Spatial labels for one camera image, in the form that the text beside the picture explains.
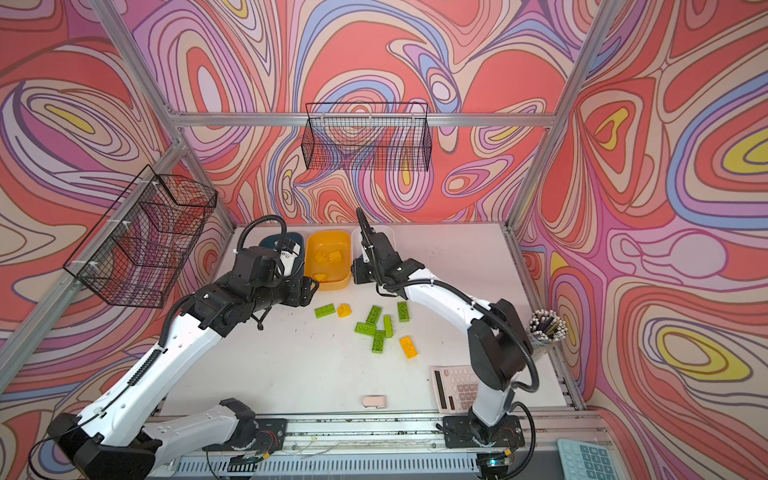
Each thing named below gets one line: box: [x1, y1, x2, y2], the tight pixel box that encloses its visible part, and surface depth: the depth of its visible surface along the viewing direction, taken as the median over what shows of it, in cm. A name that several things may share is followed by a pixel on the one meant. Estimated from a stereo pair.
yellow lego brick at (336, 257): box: [328, 250, 343, 264], surface depth 108 cm
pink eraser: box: [362, 395, 387, 409], surface depth 78 cm
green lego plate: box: [314, 303, 336, 319], surface depth 97 cm
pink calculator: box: [431, 365, 480, 414], surface depth 80 cm
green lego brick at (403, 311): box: [397, 301, 410, 322], surface depth 95 cm
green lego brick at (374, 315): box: [366, 305, 382, 325], surface depth 95 cm
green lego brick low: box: [354, 322, 376, 336], surface depth 93 cm
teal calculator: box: [556, 438, 618, 480], surface depth 70 cm
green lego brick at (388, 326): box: [383, 315, 394, 338], surface depth 93 cm
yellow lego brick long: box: [399, 336, 419, 360], surface depth 90 cm
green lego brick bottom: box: [371, 330, 385, 354], surface depth 89 cm
